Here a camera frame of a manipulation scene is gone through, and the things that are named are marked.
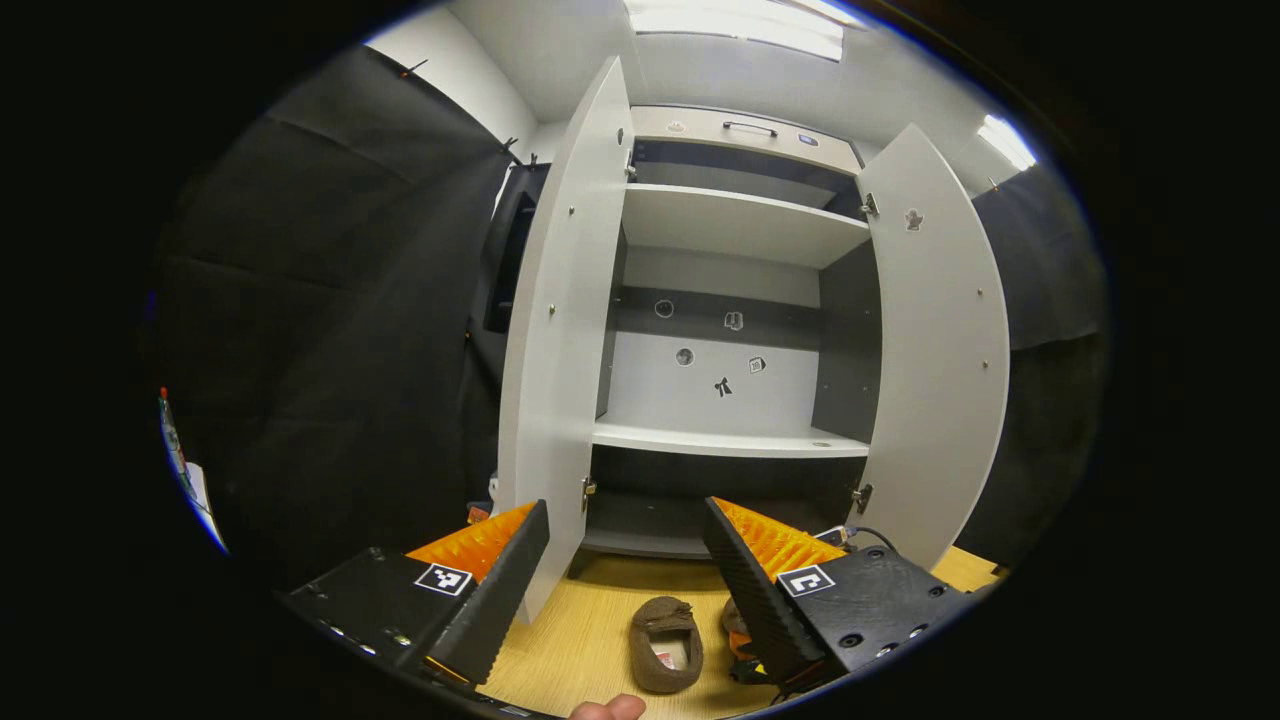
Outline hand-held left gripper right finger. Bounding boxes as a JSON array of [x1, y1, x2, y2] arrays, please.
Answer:
[[700, 495, 979, 696]]

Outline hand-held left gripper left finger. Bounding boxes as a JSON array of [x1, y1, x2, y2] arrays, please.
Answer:
[[280, 499, 551, 689]]

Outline white cabinet door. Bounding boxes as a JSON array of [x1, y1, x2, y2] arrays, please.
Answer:
[[853, 124, 1011, 571], [497, 57, 636, 623]]

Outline black backdrop cloth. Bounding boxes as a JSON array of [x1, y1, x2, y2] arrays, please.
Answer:
[[150, 45, 1111, 591]]

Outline white printed sheet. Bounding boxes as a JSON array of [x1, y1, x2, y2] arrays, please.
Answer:
[[158, 388, 229, 553]]

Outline small ceiling light panel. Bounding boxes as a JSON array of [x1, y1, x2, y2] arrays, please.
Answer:
[[978, 113, 1039, 173]]

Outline large ceiling light panel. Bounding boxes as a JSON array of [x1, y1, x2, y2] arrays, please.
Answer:
[[625, 0, 861, 61]]

